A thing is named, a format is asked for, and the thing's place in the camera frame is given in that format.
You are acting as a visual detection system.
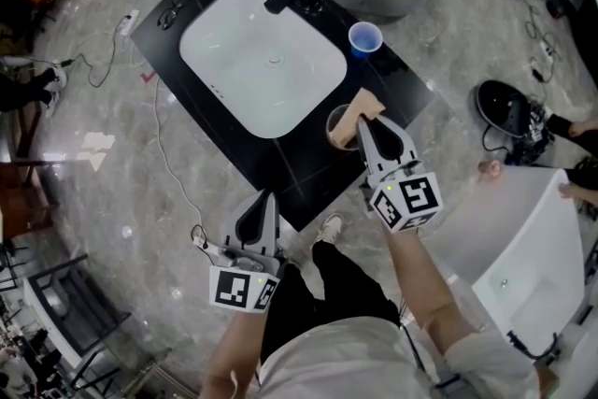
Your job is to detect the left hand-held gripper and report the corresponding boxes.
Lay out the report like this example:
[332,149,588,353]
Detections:
[208,190,285,312]

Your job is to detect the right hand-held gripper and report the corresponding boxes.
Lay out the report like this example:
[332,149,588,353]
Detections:
[357,114,444,234]

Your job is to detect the beige sponge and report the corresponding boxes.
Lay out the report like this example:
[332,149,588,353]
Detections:
[328,89,387,150]

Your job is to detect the clear glass mug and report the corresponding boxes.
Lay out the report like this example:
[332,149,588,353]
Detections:
[325,104,370,151]

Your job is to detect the person's right forearm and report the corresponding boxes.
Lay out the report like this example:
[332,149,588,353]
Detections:
[385,228,477,333]

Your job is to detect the person's left forearm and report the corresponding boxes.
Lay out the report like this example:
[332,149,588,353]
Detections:
[200,307,270,399]

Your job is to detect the blue plastic cup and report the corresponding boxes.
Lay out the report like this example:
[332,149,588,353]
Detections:
[348,21,384,60]

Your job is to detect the white power strip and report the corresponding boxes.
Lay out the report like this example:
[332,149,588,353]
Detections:
[536,39,560,64]
[203,240,233,256]
[116,8,141,36]

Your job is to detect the person's white shoe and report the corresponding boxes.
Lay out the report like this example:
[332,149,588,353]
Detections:
[311,212,346,245]

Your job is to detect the black top vanity cabinet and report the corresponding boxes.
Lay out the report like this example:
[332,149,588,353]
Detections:
[129,0,435,233]

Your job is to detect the person's black trousers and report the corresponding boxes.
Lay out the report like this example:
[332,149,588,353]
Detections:
[261,242,403,361]

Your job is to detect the small pink object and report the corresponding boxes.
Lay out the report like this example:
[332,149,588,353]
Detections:
[478,157,504,178]

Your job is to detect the white sink basin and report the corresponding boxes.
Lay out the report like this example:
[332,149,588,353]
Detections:
[179,0,349,140]

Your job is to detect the person's white shirt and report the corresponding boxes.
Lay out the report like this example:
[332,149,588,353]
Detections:
[256,317,543,399]

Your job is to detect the white bathtub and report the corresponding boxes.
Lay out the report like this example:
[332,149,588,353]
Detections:
[422,165,588,363]

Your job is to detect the dark wooden chair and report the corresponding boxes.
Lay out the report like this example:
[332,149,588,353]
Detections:
[0,163,60,244]

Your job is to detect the black bathtub faucet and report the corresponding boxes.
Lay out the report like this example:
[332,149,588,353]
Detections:
[506,329,562,364]

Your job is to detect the black eyeglasses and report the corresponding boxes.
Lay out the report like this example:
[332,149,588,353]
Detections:
[157,0,193,32]

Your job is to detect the black office chair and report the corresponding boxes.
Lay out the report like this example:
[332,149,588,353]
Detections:
[0,0,48,57]

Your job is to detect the white cable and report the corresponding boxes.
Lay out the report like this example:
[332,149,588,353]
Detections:
[151,77,206,244]

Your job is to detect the black cable bundle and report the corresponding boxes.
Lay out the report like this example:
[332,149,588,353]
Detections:
[506,100,562,167]

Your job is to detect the black frame washstand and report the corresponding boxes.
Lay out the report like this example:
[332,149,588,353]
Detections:
[22,252,135,392]

